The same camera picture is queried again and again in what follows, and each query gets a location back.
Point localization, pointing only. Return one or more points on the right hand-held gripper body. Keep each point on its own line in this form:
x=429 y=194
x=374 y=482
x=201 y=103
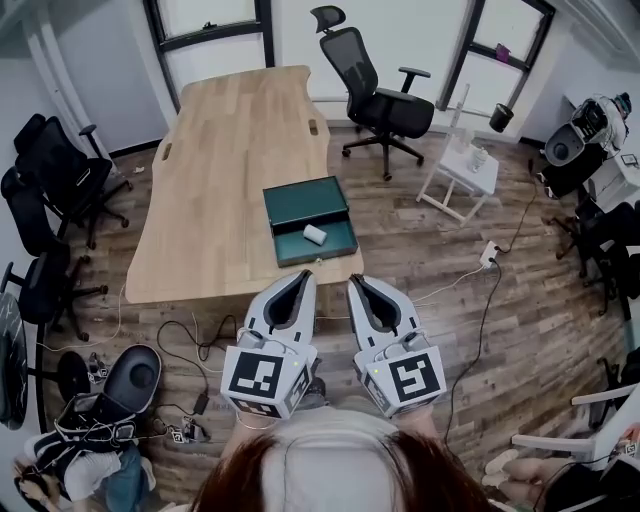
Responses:
x=407 y=380

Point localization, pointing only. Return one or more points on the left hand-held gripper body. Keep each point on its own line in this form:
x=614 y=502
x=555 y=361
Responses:
x=252 y=375

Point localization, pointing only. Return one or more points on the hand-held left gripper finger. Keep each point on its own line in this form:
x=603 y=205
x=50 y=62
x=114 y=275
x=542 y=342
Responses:
x=309 y=320
x=260 y=306

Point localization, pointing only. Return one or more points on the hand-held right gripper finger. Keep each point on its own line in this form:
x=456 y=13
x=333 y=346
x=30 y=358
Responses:
x=406 y=315
x=357 y=320

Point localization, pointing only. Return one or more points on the white roll item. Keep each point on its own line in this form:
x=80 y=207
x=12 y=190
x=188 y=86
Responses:
x=315 y=235

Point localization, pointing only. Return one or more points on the green box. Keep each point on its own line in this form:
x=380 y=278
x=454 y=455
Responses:
x=305 y=200

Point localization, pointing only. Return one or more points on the person's right forearm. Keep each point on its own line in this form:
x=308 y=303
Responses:
x=420 y=425

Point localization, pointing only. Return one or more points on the person's left forearm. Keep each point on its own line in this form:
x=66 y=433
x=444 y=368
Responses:
x=247 y=432

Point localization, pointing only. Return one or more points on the person's grey shoe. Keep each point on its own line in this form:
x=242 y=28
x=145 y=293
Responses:
x=314 y=392

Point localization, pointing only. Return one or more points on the person's white shirt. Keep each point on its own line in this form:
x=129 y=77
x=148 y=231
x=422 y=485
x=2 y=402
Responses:
x=325 y=450

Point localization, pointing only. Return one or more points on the white power strip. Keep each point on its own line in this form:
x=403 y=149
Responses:
x=489 y=251

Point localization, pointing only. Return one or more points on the small white side table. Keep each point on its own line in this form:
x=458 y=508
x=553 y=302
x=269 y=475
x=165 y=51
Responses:
x=462 y=172

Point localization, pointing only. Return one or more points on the clear plastic bottle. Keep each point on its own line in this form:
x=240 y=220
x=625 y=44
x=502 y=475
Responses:
x=479 y=159

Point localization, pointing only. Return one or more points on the white chair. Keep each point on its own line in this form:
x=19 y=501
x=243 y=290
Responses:
x=575 y=442

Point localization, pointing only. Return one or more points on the black mesh headrest office chair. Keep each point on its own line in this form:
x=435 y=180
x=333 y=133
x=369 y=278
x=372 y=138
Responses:
x=387 y=112

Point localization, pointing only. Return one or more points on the black waste bin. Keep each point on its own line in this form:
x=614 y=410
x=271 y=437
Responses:
x=501 y=118

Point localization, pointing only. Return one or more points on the round black marble table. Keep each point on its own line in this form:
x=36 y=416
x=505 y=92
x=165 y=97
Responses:
x=10 y=360

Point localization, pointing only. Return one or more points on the purple sticky note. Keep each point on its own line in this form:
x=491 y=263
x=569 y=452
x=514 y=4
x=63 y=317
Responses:
x=502 y=53

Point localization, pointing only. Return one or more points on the black window frame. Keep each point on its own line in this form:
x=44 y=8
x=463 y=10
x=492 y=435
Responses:
x=500 y=52
x=167 y=40

